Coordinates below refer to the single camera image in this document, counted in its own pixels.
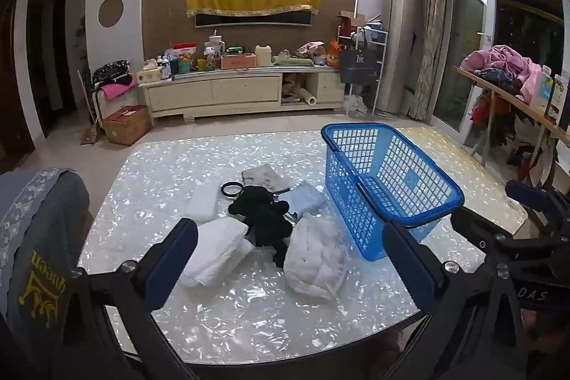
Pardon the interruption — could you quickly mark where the pink clothes pile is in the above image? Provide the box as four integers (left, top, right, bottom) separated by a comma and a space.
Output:
461, 45, 543, 102

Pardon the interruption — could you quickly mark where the patterned curtain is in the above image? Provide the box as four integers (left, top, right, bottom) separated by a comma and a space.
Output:
410, 0, 451, 121

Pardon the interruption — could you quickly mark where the brown cardboard box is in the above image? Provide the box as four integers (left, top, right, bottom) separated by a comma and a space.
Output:
102, 105, 153, 146

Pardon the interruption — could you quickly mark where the dark printed carton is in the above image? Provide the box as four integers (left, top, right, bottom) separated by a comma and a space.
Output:
547, 73, 570, 125

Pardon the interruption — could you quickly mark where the broom with dustpan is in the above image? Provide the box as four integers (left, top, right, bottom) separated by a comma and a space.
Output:
78, 69, 102, 145

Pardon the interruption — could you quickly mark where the black tote bag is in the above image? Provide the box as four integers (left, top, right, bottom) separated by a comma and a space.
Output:
339, 37, 379, 86

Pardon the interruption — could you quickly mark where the red snack packet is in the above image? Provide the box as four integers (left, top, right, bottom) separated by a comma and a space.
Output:
173, 44, 197, 73

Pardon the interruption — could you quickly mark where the white metal rack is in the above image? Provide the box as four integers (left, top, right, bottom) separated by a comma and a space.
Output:
345, 27, 385, 116

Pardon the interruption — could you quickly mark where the sliding glass door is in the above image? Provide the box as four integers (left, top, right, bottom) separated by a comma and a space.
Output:
433, 0, 497, 147

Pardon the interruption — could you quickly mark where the pink cloth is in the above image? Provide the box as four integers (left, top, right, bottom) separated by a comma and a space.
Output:
99, 81, 139, 100

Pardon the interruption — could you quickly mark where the small white cloth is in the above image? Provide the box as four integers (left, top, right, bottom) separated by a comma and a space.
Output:
185, 185, 224, 223

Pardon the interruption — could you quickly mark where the white quilted padded cloth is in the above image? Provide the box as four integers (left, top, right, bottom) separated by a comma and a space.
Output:
283, 213, 349, 301

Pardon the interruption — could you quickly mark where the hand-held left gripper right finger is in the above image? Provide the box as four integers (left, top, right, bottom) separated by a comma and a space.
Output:
382, 220, 528, 380

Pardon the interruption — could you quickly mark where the open cardboard box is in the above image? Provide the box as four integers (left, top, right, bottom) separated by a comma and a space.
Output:
335, 10, 367, 30

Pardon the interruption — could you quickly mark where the pink box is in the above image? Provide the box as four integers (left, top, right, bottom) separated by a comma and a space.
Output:
221, 53, 258, 70

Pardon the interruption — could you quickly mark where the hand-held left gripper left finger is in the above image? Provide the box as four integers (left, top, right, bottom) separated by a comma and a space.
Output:
53, 217, 199, 380

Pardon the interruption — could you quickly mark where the white carton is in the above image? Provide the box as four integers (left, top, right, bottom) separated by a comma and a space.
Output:
530, 66, 554, 116

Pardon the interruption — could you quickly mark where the grey fluffy cloth pad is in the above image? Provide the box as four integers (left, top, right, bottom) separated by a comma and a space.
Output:
242, 163, 291, 194

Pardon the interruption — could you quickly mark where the standing air conditioner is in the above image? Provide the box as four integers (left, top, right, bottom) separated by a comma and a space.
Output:
373, 0, 421, 116

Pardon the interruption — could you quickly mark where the blue plastic basket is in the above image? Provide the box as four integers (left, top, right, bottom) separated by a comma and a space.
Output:
321, 123, 465, 262

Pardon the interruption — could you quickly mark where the cream television cabinet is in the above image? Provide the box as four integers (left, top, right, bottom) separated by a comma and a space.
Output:
138, 66, 346, 123

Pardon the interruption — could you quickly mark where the wooden side table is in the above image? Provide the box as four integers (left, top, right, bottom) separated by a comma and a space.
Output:
452, 65, 570, 185

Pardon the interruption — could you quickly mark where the black patterned bag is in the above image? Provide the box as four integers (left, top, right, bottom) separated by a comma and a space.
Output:
92, 60, 134, 87

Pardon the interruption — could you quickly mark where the black plush toy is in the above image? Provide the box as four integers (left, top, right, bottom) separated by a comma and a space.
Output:
228, 185, 294, 268

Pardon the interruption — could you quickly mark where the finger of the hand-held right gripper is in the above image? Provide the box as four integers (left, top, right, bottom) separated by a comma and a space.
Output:
450, 206, 517, 258
505, 179, 570, 225

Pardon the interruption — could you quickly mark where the light blue cloth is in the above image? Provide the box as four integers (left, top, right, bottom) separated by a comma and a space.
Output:
280, 181, 326, 223

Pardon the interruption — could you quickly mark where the white plastic bag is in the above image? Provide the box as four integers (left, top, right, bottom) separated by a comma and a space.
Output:
343, 94, 368, 116

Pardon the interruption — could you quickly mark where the wall television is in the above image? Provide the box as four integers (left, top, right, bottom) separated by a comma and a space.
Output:
195, 5, 314, 27

